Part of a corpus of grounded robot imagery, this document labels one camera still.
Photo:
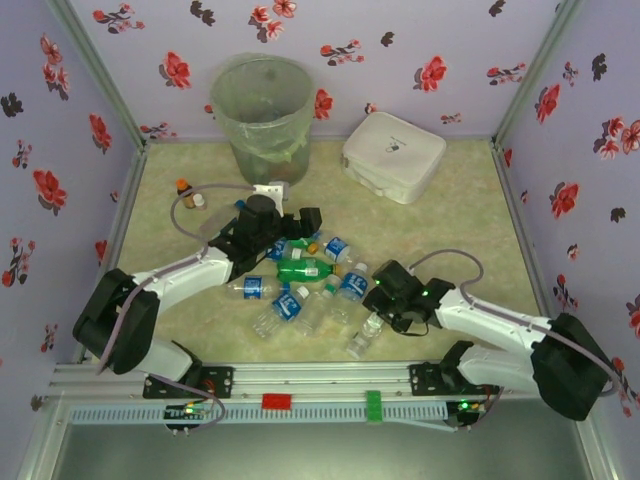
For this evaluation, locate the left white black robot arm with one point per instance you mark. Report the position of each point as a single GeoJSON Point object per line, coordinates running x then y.
{"type": "Point", "coordinates": [190, 277]}

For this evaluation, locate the clear bottle green label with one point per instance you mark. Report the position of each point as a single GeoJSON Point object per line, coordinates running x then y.
{"type": "Point", "coordinates": [362, 342]}

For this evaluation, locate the green plastic block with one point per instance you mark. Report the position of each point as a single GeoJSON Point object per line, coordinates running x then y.
{"type": "Point", "coordinates": [374, 406]}

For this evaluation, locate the right circuit board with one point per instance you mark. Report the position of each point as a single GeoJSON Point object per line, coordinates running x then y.
{"type": "Point", "coordinates": [467, 407]}

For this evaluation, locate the aluminium frame post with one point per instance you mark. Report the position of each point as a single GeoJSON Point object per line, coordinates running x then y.
{"type": "Point", "coordinates": [42, 440]}
{"type": "Point", "coordinates": [533, 75]}
{"type": "Point", "coordinates": [597, 445]}
{"type": "Point", "coordinates": [82, 40]}

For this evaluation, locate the clear bottle green white cap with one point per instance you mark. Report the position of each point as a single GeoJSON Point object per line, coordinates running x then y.
{"type": "Point", "coordinates": [315, 312]}

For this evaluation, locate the circuit board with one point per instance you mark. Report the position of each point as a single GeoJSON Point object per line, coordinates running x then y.
{"type": "Point", "coordinates": [187, 411]}
{"type": "Point", "coordinates": [467, 407]}

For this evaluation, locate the left circuit board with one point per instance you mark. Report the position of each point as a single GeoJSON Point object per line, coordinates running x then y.
{"type": "Point", "coordinates": [187, 411]}

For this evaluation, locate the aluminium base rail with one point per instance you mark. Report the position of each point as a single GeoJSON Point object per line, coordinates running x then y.
{"type": "Point", "coordinates": [320, 382]}

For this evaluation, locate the red plastic block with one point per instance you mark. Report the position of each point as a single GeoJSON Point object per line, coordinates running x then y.
{"type": "Point", "coordinates": [277, 402]}

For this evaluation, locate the black mounting plate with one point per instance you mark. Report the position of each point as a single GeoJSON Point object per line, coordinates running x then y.
{"type": "Point", "coordinates": [215, 382]}
{"type": "Point", "coordinates": [425, 380]}

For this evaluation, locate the aluminium side rail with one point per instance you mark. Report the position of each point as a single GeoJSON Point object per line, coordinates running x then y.
{"type": "Point", "coordinates": [515, 200]}
{"type": "Point", "coordinates": [131, 175]}

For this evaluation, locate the green plastic bottle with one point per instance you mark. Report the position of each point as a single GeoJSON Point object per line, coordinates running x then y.
{"type": "Point", "coordinates": [300, 243]}

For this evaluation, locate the translucent grey waste bin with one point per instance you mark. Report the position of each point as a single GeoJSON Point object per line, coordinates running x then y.
{"type": "Point", "coordinates": [270, 172]}

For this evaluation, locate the green plastic bin liner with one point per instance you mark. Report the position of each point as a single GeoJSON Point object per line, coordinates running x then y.
{"type": "Point", "coordinates": [260, 140]}

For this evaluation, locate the green bottle white label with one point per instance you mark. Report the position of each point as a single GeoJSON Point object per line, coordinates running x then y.
{"type": "Point", "coordinates": [305, 270]}

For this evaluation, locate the small bottle white cap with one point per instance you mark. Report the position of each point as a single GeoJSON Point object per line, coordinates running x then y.
{"type": "Point", "coordinates": [200, 201]}

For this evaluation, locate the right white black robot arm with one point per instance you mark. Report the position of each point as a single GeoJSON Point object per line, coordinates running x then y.
{"type": "Point", "coordinates": [490, 320]}

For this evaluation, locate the white zip pouch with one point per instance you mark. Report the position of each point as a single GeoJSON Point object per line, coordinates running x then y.
{"type": "Point", "coordinates": [395, 145]}

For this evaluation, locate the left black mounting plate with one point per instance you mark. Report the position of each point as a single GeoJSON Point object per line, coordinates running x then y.
{"type": "Point", "coordinates": [215, 382]}

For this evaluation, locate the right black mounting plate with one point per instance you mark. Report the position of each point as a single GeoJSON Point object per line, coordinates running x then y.
{"type": "Point", "coordinates": [425, 380]}

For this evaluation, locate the brown bottle orange cap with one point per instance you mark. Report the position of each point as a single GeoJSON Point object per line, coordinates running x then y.
{"type": "Point", "coordinates": [186, 197]}

